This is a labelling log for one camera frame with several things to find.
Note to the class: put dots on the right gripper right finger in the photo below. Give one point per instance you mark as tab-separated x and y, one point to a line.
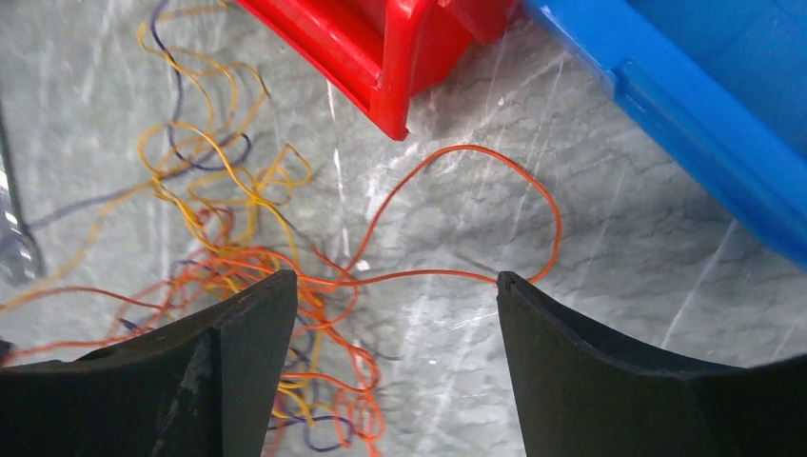
584	389

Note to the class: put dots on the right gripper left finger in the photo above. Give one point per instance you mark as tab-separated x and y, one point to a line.
201	386

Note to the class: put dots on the silver wrench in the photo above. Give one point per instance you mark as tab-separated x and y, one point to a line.
20	255

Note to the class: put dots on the blue plastic bin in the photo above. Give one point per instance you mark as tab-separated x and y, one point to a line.
720	85

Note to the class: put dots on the red plastic bin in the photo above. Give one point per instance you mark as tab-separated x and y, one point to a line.
380	54

